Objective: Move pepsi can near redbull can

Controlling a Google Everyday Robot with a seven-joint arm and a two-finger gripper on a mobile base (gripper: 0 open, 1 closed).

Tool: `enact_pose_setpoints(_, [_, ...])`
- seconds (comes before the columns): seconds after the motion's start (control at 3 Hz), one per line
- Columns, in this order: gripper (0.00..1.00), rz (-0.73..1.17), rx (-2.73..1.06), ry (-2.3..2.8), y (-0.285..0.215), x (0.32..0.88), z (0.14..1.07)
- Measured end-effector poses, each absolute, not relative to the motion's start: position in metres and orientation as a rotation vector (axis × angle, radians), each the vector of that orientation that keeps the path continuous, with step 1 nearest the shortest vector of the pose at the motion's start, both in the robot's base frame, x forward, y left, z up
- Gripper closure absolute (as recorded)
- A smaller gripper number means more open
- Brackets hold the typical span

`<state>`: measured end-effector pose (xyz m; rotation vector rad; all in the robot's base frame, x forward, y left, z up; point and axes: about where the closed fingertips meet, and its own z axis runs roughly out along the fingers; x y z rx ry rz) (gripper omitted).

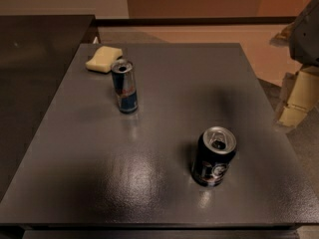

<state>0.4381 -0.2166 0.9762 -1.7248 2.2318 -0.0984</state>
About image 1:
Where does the black pepsi can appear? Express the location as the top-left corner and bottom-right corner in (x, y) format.
(191, 126), (237, 186)

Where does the yellow sponge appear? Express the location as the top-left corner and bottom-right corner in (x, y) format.
(86, 46), (123, 74)

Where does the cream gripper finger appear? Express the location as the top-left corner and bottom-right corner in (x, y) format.
(275, 73), (296, 118)
(277, 66), (319, 127)

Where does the blue silver redbull can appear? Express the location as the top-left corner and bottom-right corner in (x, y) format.
(111, 59), (138, 114)

